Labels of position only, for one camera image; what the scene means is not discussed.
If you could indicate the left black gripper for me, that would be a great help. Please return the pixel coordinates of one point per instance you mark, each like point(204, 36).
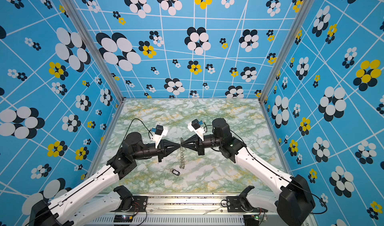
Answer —
point(166, 148)

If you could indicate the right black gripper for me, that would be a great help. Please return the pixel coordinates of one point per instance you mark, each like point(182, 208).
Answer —
point(195, 142)

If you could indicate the metal keyring disc with rings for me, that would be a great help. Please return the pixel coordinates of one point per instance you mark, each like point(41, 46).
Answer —
point(182, 155)

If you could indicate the black key tag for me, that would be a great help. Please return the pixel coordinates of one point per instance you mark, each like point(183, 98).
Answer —
point(175, 172)

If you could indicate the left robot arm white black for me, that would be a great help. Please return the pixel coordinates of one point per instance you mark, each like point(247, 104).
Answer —
point(78, 208)

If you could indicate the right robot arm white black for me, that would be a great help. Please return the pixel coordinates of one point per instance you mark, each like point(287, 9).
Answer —
point(293, 200)

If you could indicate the left green circuit board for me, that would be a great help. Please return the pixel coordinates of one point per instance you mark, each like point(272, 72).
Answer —
point(120, 219)

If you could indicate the green circuit board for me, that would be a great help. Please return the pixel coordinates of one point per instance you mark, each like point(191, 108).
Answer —
point(120, 219)
point(251, 220)

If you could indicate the right green circuit board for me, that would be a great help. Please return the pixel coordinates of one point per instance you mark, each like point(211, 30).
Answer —
point(251, 220)

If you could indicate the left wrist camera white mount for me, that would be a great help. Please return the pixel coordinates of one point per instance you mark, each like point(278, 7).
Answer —
point(158, 132)

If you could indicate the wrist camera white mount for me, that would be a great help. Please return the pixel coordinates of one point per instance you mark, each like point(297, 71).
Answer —
point(196, 126)
point(158, 132)

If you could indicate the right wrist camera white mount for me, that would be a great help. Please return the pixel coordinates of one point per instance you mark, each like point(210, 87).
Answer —
point(196, 126)

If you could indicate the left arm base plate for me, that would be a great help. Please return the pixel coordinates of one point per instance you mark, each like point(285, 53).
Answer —
point(134, 204)

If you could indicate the aluminium front rail frame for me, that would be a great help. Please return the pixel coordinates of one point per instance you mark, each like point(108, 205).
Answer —
point(187, 210)

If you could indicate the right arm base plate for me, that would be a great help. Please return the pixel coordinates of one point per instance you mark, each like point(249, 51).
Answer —
point(233, 205)

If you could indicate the left aluminium corner post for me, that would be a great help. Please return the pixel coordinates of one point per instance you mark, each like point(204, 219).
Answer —
point(80, 26)

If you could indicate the aluminium corner post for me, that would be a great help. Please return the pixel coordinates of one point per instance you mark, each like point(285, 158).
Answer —
point(80, 26)
point(289, 40)

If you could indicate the right aluminium corner post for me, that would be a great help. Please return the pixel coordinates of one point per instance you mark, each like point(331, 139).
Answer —
point(289, 40)

